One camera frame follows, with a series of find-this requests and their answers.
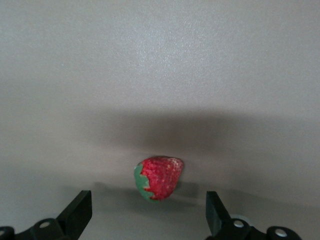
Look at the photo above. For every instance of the red strawberry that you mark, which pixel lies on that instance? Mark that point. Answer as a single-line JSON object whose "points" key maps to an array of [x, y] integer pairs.
{"points": [[162, 177]]}

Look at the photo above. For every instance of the brown table cover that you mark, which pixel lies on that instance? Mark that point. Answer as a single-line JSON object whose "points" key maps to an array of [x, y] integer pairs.
{"points": [[160, 62]]}

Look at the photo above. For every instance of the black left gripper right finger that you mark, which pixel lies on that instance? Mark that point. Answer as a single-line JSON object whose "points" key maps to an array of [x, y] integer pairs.
{"points": [[217, 220]]}

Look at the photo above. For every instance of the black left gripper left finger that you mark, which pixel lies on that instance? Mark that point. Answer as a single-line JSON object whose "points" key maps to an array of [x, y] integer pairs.
{"points": [[72, 220]]}

